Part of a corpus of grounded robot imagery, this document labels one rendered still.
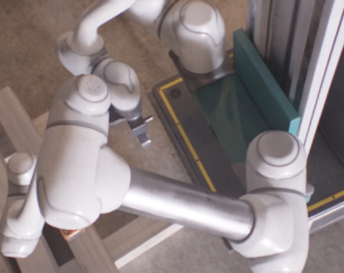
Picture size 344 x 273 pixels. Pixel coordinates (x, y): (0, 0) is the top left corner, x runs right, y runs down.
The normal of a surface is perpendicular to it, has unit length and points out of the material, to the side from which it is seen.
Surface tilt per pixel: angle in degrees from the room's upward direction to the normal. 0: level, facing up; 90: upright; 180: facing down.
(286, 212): 37
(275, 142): 6
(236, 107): 0
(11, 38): 0
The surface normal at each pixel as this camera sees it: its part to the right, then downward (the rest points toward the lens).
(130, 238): -0.10, -0.40
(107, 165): 0.69, -0.26
